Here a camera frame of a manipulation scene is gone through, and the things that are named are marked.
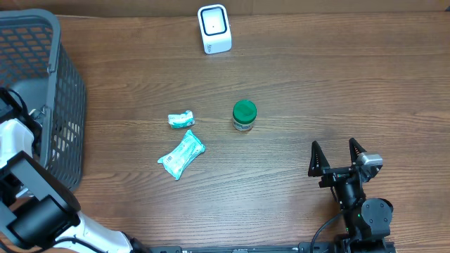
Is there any grey plastic mesh basket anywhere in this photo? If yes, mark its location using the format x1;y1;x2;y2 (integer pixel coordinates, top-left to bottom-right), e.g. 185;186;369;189
1;9;86;190

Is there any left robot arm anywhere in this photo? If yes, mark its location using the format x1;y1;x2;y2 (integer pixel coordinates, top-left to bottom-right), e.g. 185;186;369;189
1;88;149;253

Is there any white barcode scanner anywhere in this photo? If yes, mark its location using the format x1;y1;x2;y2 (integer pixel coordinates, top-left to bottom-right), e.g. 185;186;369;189
198;4;232;55

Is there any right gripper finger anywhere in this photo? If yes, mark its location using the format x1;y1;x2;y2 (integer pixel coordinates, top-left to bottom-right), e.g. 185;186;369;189
349;138;366;163
308;141;330;177

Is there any green lid jar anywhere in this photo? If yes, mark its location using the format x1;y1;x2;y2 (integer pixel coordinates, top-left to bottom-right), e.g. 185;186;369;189
232;100;257;131

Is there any small teal wipes pack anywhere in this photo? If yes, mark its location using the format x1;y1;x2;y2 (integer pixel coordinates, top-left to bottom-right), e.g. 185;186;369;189
167;110;195;129

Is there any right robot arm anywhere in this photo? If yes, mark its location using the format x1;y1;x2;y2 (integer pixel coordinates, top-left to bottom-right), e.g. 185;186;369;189
308;138;396;252

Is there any teal tissue pack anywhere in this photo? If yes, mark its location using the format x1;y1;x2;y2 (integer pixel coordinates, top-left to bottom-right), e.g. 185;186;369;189
157;130;206;180

